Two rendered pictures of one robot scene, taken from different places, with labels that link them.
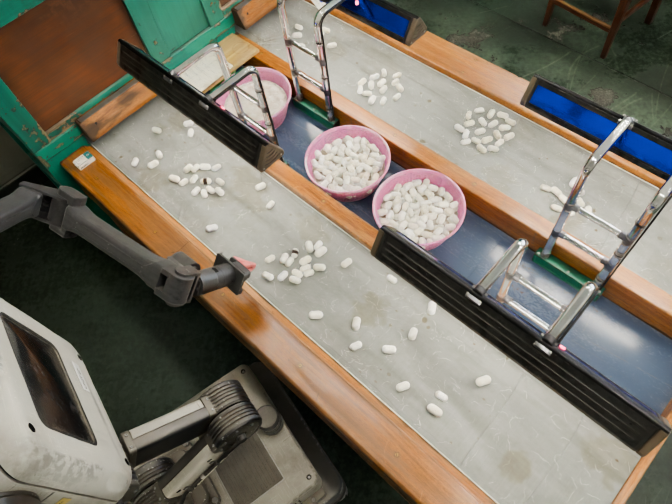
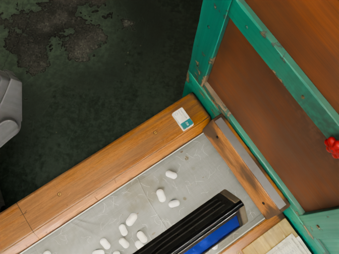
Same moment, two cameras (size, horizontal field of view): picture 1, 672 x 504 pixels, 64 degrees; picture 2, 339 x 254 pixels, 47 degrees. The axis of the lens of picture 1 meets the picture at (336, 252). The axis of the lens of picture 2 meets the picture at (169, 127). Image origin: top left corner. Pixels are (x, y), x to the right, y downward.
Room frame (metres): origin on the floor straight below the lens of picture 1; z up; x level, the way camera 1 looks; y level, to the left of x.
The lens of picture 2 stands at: (1.19, 0.40, 1.86)
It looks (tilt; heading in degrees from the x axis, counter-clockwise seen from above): 73 degrees down; 84
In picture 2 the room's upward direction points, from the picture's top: 9 degrees clockwise
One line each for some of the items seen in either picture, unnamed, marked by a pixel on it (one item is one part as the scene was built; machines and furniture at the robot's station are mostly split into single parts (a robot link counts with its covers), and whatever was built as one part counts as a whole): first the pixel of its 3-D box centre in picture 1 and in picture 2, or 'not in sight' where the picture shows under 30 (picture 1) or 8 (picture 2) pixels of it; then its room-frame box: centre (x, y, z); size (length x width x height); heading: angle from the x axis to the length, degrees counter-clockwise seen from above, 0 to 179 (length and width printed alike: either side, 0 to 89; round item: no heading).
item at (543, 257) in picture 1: (608, 214); not in sight; (0.63, -0.68, 0.90); 0.20 x 0.19 x 0.45; 37
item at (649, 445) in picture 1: (504, 323); not in sight; (0.35, -0.29, 1.08); 0.62 x 0.08 x 0.07; 37
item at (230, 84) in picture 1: (232, 127); not in sight; (1.16, 0.23, 0.90); 0.20 x 0.19 x 0.45; 37
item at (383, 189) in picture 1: (418, 214); not in sight; (0.85, -0.26, 0.72); 0.27 x 0.27 x 0.10
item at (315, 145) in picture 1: (348, 167); not in sight; (1.07, -0.09, 0.72); 0.27 x 0.27 x 0.10
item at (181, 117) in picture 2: (84, 160); (182, 119); (1.27, 0.75, 0.77); 0.06 x 0.04 x 0.02; 127
